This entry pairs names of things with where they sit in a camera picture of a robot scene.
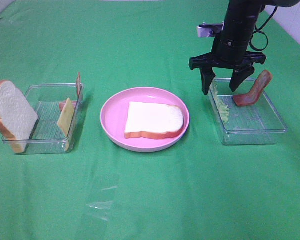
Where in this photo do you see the left clear plastic tray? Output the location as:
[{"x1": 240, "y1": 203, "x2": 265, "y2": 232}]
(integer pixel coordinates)
[{"x1": 2, "y1": 83, "x2": 83, "y2": 155}]

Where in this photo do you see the clear tape strip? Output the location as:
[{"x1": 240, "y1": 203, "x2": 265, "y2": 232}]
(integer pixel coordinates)
[{"x1": 85, "y1": 173, "x2": 119, "y2": 222}]

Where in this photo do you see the yellow cheese slice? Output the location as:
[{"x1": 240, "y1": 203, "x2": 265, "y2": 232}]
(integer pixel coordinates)
[{"x1": 57, "y1": 98, "x2": 74, "y2": 152}]

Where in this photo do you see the green tablecloth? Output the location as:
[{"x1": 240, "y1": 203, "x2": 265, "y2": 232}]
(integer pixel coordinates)
[{"x1": 0, "y1": 0, "x2": 300, "y2": 240}]

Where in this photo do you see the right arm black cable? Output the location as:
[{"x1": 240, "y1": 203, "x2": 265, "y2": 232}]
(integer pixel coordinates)
[{"x1": 248, "y1": 4, "x2": 279, "y2": 51}]

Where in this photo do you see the bacon strip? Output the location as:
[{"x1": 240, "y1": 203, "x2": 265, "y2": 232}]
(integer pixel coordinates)
[
  {"x1": 58, "y1": 72, "x2": 81, "y2": 111},
  {"x1": 233, "y1": 70, "x2": 272, "y2": 107}
]

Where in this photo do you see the clear plastic tray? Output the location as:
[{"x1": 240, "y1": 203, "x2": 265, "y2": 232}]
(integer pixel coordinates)
[
  {"x1": 2, "y1": 83, "x2": 83, "y2": 155},
  {"x1": 208, "y1": 78, "x2": 287, "y2": 145}
]

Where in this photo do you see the green lettuce leaf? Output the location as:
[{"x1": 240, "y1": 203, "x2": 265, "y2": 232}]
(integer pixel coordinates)
[{"x1": 210, "y1": 82, "x2": 229, "y2": 124}]

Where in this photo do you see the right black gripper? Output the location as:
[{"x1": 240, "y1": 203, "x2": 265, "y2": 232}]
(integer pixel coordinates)
[{"x1": 189, "y1": 36, "x2": 266, "y2": 95}]

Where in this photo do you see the pink round plate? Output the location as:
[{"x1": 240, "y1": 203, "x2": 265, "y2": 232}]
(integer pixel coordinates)
[{"x1": 100, "y1": 87, "x2": 190, "y2": 153}]

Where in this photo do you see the toast bread slice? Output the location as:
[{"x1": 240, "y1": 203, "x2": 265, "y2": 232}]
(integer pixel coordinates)
[
  {"x1": 124, "y1": 101, "x2": 184, "y2": 140},
  {"x1": 0, "y1": 80, "x2": 38, "y2": 141}
]

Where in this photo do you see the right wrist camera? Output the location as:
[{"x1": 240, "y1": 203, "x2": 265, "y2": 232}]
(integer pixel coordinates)
[{"x1": 196, "y1": 22, "x2": 224, "y2": 38}]

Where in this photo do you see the right clear plastic tray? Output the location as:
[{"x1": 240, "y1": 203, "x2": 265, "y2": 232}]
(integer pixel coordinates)
[{"x1": 208, "y1": 78, "x2": 287, "y2": 145}]

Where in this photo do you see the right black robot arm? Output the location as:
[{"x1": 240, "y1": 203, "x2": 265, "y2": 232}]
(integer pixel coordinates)
[{"x1": 189, "y1": 0, "x2": 298, "y2": 95}]

